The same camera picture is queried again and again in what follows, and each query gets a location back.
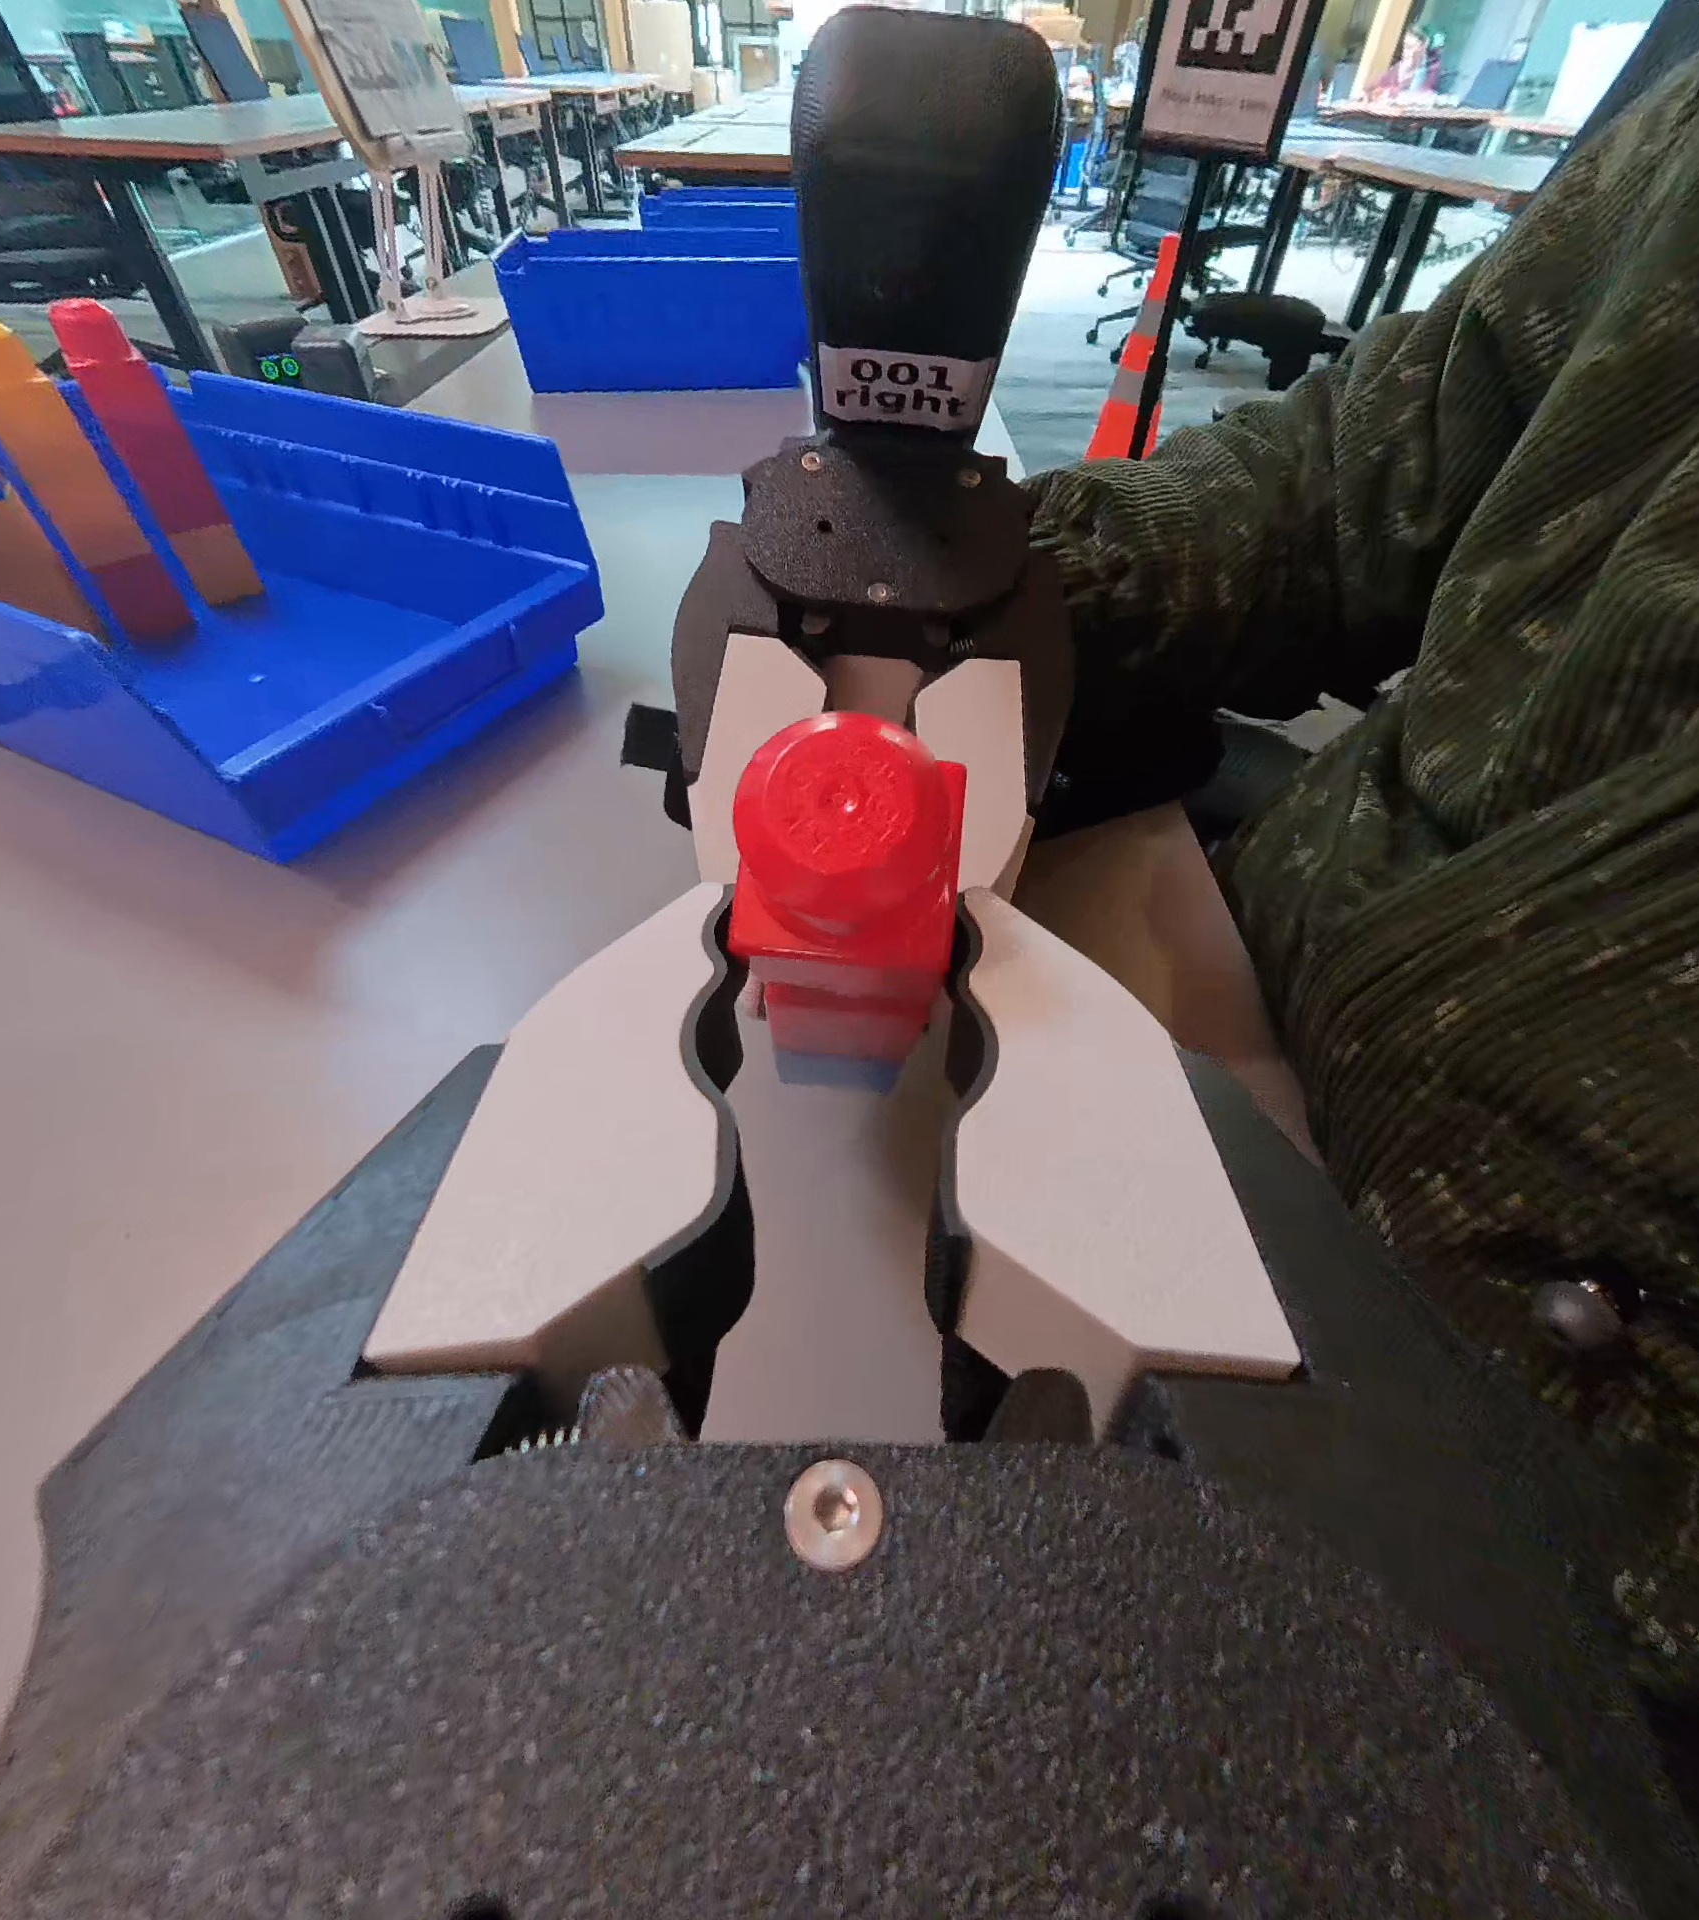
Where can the person's right forearm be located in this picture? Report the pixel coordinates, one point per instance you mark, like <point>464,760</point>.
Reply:
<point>1240,554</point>

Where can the black and white marker sign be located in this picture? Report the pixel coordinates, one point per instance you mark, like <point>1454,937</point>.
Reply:
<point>1232,75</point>

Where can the long wooden table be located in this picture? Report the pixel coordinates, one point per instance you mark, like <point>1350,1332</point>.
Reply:
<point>128,133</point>

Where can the white document stand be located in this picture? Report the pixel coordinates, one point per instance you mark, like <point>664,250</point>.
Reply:
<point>384,91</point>

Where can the stack of blue bins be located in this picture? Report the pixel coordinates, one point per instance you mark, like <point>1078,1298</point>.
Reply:
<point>640,314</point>

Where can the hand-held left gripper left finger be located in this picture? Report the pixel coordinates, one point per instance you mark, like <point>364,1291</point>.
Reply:
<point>564,1171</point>

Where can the dark device box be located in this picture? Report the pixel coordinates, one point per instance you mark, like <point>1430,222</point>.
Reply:
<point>324,360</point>

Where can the striped orange traffic cone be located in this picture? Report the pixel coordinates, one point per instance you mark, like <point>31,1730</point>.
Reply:
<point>1134,374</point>

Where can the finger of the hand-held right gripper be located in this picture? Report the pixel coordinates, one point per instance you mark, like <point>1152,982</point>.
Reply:
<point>752,698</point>
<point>992,735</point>

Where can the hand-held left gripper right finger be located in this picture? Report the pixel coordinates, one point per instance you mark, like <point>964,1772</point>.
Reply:
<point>1104,1185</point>

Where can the blue plastic bin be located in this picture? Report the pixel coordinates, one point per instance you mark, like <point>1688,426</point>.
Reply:
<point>384,675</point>

